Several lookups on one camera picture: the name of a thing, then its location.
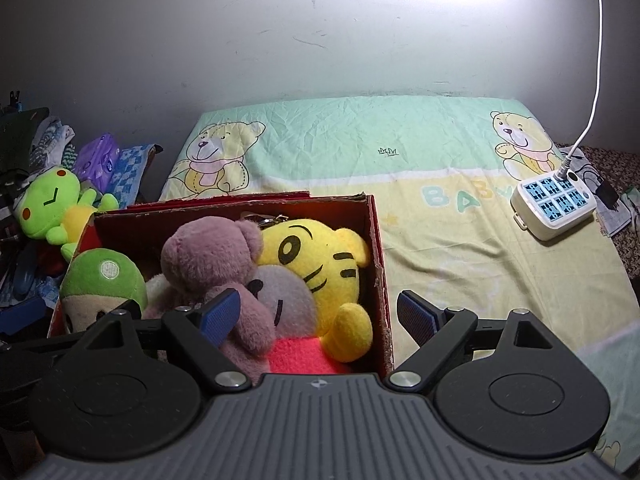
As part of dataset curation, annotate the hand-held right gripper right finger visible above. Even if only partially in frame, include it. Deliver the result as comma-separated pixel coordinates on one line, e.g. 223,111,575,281
389,290,571,392

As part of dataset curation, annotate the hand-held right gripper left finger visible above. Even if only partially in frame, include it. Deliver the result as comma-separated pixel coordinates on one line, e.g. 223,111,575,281
70,287,253,392

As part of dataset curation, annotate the red cardboard box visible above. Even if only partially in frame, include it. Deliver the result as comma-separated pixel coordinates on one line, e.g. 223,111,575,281
47,191,396,376

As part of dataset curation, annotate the mauve plush bear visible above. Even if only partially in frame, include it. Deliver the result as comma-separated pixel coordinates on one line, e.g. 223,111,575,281
160,216,278,383

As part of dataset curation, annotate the white plush rabbit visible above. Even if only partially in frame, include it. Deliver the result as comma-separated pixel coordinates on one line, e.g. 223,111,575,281
142,272,176,318

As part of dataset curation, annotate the yellow tiger plush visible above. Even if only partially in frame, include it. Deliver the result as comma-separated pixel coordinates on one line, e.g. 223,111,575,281
252,216,375,376

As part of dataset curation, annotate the green plush with black limbs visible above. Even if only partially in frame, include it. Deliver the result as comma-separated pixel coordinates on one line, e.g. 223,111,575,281
60,249,149,333

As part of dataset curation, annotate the white power strip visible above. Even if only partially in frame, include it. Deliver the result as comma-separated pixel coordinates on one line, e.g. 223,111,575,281
510,172,598,241

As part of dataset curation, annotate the blue checkered packet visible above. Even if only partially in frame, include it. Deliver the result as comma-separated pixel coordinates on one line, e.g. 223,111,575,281
107,144,163,198

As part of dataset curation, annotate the purple packet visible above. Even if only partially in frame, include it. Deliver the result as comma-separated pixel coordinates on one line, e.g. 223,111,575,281
75,132,121,183

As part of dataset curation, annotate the green frog plush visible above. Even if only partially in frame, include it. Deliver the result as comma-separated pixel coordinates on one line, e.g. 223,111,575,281
14,166,120,263

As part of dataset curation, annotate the brown speckled blanket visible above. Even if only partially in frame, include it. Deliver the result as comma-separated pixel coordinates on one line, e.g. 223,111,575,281
560,142,640,281

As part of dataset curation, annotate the black power adapter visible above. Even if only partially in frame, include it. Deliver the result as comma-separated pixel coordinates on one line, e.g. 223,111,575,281
592,177,621,211

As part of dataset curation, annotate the pile of clothes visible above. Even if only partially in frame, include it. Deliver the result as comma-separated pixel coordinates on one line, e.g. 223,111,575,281
0,107,78,181

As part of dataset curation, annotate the white power cable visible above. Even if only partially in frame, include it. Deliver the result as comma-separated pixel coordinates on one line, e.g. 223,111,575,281
557,0,603,183

